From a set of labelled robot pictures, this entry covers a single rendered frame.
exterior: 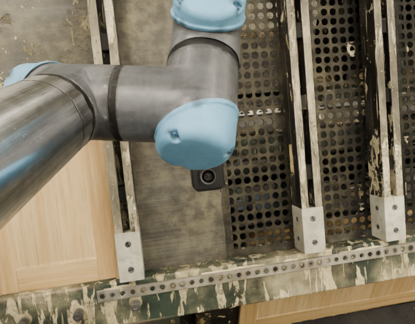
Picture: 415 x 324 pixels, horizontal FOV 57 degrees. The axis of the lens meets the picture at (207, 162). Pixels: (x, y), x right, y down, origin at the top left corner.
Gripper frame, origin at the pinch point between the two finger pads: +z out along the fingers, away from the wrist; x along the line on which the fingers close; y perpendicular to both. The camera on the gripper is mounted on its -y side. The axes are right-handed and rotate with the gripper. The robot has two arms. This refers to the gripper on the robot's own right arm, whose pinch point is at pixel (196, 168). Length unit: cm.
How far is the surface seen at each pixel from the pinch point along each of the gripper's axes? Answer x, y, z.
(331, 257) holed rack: -39, -10, 43
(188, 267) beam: 1.0, -7.9, 43.6
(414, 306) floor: -115, -22, 137
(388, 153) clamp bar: -58, 13, 30
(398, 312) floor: -106, -24, 136
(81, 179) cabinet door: 26.1, 14.6, 30.1
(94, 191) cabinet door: 23.2, 11.7, 31.6
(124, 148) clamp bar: 14.3, 17.8, 21.8
